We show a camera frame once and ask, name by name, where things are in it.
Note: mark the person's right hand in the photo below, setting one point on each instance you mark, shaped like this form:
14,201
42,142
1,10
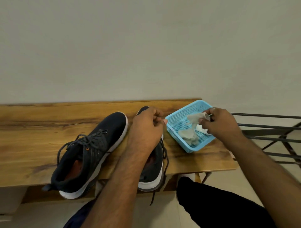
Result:
221,124

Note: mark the person's left hand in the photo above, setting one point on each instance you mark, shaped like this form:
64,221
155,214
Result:
145,134

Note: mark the black metal shoe rack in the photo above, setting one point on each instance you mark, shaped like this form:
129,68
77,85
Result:
275,138

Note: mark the person's right forearm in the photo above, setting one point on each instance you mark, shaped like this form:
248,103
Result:
265,180

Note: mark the person's left forearm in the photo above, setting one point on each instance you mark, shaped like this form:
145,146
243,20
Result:
115,192

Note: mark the person's grey sock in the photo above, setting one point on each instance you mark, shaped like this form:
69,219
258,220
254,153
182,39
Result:
188,176

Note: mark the blue plastic basket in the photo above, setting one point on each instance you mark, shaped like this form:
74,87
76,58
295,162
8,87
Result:
178,115

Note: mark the wooden table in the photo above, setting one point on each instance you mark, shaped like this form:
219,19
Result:
35,136

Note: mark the white drawer unit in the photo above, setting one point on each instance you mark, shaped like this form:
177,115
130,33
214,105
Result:
10,202

